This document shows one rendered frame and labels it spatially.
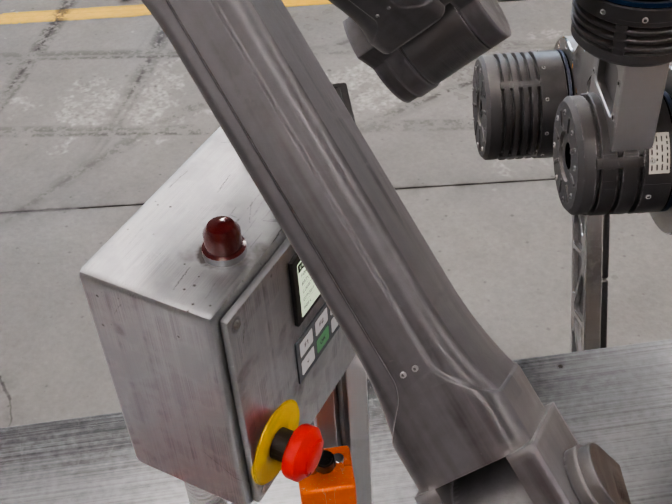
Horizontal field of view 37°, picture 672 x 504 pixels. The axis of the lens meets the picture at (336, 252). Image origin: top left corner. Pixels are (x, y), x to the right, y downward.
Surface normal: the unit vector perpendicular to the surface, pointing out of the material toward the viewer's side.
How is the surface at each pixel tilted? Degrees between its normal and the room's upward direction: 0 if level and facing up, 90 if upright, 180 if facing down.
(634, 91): 90
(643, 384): 0
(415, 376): 60
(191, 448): 90
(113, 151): 0
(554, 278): 0
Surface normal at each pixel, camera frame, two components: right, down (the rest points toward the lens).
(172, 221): -0.05, -0.73
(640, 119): 0.04, 0.68
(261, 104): -0.36, 0.19
